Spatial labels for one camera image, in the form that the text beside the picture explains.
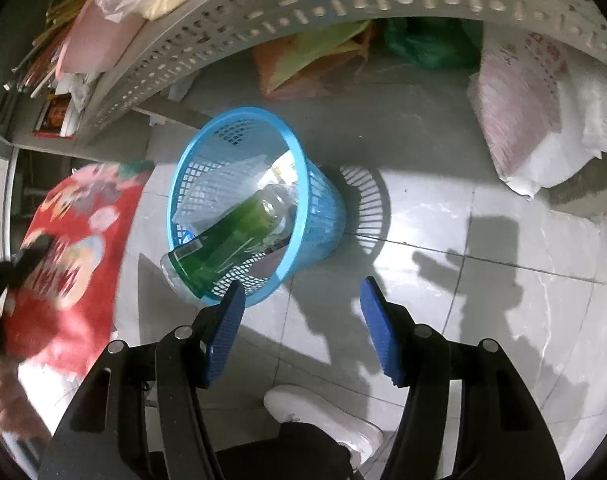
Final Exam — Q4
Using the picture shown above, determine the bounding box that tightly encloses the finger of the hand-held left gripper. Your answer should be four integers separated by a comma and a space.
0, 236, 54, 321

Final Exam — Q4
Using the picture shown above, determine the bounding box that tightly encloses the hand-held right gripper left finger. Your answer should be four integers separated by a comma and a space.
36, 280, 247, 480

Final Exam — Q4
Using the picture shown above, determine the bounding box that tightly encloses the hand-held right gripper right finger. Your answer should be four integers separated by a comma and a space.
359, 276, 567, 480

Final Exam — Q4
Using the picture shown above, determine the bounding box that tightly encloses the red snack bag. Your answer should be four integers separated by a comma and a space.
1, 160, 154, 376

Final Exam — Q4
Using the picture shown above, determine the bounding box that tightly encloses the green plastic bottle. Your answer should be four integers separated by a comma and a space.
161, 185, 299, 303

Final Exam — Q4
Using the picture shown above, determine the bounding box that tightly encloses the blue plastic mesh basket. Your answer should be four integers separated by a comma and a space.
168, 106, 347, 308

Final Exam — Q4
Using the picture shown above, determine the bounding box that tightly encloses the person's left hand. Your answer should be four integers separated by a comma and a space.
0, 355, 52, 443

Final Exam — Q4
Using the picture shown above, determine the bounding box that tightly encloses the person's white shoe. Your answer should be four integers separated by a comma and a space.
264, 384, 384, 466

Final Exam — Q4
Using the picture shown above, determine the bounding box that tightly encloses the person's black pants leg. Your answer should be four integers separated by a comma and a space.
214, 420, 354, 480

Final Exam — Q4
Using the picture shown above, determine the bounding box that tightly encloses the red printed packet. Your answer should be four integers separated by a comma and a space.
34, 90, 79, 138

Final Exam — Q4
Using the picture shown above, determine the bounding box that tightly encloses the bundle of kitchen utensils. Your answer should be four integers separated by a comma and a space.
0, 0, 92, 121

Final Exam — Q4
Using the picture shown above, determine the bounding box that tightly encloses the pink package on shelf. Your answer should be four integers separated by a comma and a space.
56, 0, 147, 81

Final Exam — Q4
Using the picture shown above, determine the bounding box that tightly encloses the white pink printed sack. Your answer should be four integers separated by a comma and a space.
467, 30, 607, 196

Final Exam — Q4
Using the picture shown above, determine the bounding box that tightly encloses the orange yellow bag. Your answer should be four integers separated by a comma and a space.
254, 20, 379, 101

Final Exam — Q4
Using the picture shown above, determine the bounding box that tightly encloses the green plastic bag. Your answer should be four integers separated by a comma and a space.
381, 17, 484, 71

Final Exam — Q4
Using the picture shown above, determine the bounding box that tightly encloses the grey perforated metal shelf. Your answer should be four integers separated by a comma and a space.
76, 0, 607, 141

